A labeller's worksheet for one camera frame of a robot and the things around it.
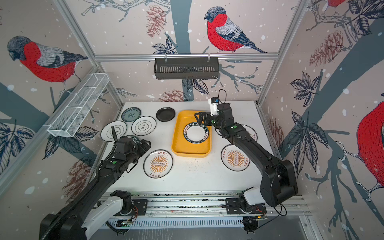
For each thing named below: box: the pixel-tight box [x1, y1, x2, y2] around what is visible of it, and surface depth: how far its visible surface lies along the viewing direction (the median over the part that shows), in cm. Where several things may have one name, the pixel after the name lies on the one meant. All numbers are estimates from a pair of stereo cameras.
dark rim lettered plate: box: [183, 122, 210, 144], surface depth 103 cm
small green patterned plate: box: [121, 107, 142, 123], surface depth 116 cm
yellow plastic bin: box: [171, 110, 212, 158], surface depth 99 cm
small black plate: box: [156, 107, 176, 122], surface depth 113 cm
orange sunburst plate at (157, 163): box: [143, 149, 174, 179], surface depth 90 cm
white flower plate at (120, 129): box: [100, 120, 127, 142], surface depth 107 cm
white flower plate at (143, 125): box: [131, 115, 157, 136], surface depth 109 cm
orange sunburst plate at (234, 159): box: [221, 144, 251, 172], surface depth 92 cm
